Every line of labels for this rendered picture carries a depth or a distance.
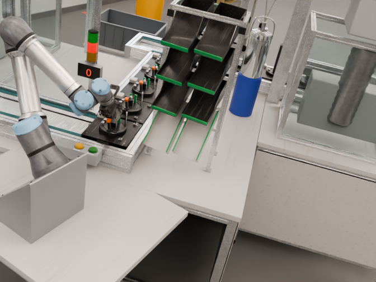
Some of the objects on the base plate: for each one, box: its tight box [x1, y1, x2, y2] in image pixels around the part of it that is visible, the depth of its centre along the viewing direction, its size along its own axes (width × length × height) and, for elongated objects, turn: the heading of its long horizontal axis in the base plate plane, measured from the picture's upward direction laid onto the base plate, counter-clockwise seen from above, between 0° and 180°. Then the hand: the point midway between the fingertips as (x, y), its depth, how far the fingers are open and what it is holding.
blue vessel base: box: [229, 71, 262, 117], centre depth 289 cm, size 16×16×27 cm
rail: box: [0, 114, 135, 174], centre depth 222 cm, size 6×89×11 cm, turn 61°
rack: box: [144, 0, 251, 173], centre depth 221 cm, size 21×36×80 cm, turn 61°
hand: (114, 111), depth 225 cm, fingers closed on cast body, 4 cm apart
